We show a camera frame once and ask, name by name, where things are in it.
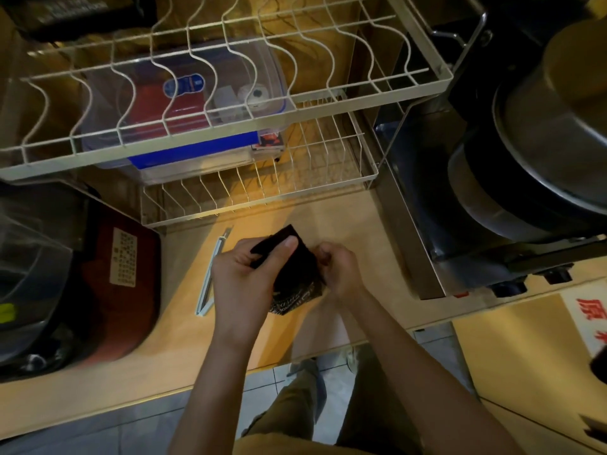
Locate person's right hand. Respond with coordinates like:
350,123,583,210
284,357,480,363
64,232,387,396
313,241,367,306

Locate person's left hand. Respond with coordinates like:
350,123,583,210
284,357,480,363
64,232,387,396
211,236,299,342

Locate black foil packet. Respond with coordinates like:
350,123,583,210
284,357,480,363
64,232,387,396
249,224,328,316

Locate person's right forearm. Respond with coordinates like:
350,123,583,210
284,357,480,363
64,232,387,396
338,289,524,455

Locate person's left forearm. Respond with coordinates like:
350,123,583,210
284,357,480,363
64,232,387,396
167,327,273,455

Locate white utility knife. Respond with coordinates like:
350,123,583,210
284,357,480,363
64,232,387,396
196,227,234,317

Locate person's left shoe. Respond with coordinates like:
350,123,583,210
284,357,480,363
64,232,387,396
286,359,319,379

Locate small red and black packet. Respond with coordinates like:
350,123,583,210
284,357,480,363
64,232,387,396
251,131,285,152

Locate person's right leg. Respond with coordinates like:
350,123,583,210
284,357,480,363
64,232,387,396
334,346,427,455

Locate person's leg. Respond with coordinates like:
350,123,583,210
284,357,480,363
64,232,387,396
334,346,427,455
232,369,328,455

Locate person's left leg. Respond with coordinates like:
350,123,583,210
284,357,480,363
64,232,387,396
232,369,328,455

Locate clear plastic storage box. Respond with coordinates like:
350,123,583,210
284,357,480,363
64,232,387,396
80,39,297,185

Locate stainless steel gas stove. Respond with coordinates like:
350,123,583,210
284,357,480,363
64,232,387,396
360,0,607,301

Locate black stove knob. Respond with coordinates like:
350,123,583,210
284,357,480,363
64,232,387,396
541,265,574,286
489,278,528,298

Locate red rice cooker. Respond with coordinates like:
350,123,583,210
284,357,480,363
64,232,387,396
0,182,162,382

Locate large steel pot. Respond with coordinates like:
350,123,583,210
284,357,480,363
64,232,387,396
446,16,607,244

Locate white sign with red print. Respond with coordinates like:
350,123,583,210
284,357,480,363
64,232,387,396
561,291,607,358

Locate black bag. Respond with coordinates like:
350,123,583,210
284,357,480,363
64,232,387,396
2,0,158,43

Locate white wire dish rack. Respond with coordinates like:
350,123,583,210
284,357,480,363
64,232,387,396
0,0,454,229

